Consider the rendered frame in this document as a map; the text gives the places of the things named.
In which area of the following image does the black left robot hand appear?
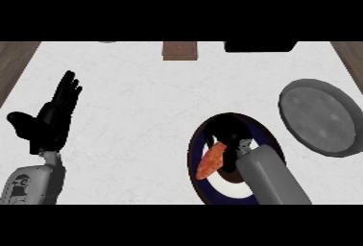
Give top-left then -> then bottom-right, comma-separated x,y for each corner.
6,70 -> 85,156

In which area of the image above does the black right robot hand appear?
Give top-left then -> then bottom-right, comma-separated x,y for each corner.
201,113 -> 254,174

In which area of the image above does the dark blue and white plate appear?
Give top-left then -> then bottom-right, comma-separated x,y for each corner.
186,111 -> 288,206

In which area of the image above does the grey round pan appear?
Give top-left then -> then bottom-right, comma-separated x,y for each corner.
276,78 -> 363,158

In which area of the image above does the brown wooden block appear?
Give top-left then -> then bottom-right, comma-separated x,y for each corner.
163,41 -> 200,62

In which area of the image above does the black appliance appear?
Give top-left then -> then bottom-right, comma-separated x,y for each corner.
223,41 -> 300,54

